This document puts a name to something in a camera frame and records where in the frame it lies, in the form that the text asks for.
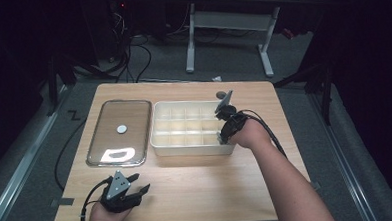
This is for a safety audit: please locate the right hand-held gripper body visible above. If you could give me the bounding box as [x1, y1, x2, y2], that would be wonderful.
[212, 88, 251, 146]

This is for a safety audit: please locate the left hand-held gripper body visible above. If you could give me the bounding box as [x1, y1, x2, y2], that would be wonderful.
[99, 169, 144, 215]

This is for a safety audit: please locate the white divided storage box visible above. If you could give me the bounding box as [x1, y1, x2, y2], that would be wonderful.
[148, 98, 238, 160]

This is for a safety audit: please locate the person's right hand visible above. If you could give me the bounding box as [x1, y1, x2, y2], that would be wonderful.
[228, 117, 274, 152]

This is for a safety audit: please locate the person's left hand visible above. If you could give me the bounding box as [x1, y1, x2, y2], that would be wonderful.
[84, 201, 134, 221]

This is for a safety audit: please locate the clear plastic box lid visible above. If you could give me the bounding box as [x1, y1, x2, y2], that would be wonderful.
[83, 97, 155, 169]

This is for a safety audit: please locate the grey tape strip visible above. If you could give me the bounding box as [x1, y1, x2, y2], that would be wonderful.
[50, 197, 76, 209]

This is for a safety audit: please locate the black metal stand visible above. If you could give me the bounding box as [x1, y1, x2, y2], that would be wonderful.
[271, 58, 340, 129]
[42, 49, 85, 117]

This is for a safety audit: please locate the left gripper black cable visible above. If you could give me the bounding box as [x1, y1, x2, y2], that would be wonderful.
[78, 178, 113, 221]

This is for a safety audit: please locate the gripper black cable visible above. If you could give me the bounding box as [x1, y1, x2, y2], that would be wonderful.
[78, 178, 113, 221]
[238, 107, 289, 162]

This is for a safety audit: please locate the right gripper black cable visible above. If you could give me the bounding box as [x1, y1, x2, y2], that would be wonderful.
[238, 107, 289, 162]

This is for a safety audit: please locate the black floor cable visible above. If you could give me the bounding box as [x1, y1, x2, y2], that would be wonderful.
[51, 117, 91, 193]

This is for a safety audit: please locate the white metal frame desk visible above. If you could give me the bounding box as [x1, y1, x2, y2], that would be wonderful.
[182, 0, 328, 83]

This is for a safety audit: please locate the metal floor rail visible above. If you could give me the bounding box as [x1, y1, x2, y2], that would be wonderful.
[0, 85, 75, 221]
[307, 90, 378, 221]

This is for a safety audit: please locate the bundle of black cables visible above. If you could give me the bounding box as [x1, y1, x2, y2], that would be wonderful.
[107, 5, 155, 85]

